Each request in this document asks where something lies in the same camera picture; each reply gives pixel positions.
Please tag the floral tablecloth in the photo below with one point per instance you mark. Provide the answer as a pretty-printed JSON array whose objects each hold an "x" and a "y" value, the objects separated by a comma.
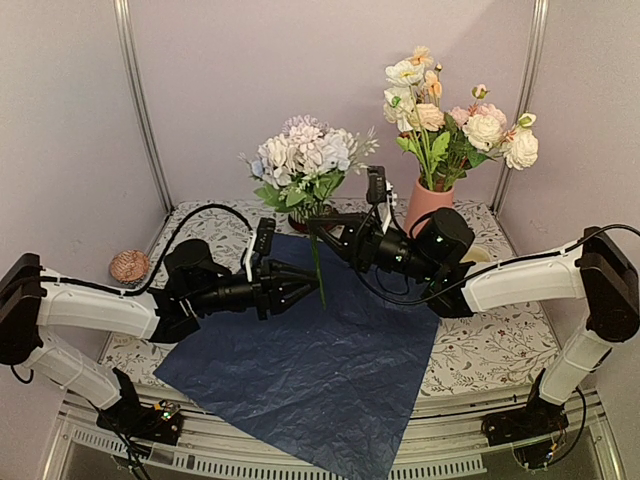
[{"x": 504, "y": 347}]

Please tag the white rose stem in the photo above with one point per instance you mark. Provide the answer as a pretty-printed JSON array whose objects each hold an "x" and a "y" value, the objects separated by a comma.
[{"x": 520, "y": 146}]

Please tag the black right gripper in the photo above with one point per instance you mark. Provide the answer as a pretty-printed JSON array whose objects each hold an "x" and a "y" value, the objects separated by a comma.
[{"x": 367, "y": 239}]

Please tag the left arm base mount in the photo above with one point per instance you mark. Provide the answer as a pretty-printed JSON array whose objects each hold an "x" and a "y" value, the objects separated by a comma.
[{"x": 129, "y": 418}]

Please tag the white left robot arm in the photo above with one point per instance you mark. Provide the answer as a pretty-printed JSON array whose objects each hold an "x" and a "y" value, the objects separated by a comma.
[{"x": 34, "y": 302}]

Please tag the artificial flower bouquet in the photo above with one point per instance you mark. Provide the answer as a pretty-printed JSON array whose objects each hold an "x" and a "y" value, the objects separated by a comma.
[{"x": 300, "y": 168}]

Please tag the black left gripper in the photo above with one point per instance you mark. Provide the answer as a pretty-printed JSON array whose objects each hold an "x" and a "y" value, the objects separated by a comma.
[{"x": 270, "y": 296}]

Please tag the pink vase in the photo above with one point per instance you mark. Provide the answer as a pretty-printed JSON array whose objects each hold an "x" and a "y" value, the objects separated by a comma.
[{"x": 423, "y": 201}]

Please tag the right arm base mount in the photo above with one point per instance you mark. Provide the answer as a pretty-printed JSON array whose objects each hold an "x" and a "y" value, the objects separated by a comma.
[{"x": 530, "y": 430}]

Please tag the pink rose stem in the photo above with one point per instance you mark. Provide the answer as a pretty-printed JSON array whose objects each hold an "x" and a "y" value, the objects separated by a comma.
[{"x": 462, "y": 117}]

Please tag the blue wrapping paper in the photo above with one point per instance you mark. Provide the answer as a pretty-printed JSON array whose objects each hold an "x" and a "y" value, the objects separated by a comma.
[{"x": 332, "y": 381}]

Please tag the peach rose cluster stem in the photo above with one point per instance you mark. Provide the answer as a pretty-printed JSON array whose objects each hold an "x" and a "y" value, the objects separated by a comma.
[{"x": 429, "y": 141}]

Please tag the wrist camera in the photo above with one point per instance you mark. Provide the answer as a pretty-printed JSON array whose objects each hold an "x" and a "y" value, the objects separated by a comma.
[
  {"x": 380, "y": 191},
  {"x": 259, "y": 245}
]

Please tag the white poppy flower stem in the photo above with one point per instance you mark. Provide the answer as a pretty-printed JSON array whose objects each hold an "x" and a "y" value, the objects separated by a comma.
[{"x": 404, "y": 93}]

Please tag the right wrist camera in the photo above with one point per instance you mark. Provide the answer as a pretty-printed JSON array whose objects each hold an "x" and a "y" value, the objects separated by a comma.
[{"x": 380, "y": 191}]

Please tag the aluminium front rail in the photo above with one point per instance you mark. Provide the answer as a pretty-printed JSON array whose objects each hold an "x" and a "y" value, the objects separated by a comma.
[{"x": 476, "y": 435}]

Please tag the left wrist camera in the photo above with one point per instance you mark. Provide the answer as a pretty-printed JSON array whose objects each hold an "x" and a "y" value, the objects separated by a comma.
[{"x": 259, "y": 245}]

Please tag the left aluminium frame post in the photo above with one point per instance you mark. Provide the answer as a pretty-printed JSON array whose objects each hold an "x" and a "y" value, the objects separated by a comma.
[{"x": 132, "y": 69}]

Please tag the dark red saucer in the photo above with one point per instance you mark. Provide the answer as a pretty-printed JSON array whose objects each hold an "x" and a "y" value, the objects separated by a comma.
[{"x": 298, "y": 223}]

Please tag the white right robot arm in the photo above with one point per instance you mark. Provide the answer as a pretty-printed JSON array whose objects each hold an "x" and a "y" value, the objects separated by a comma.
[{"x": 590, "y": 278}]

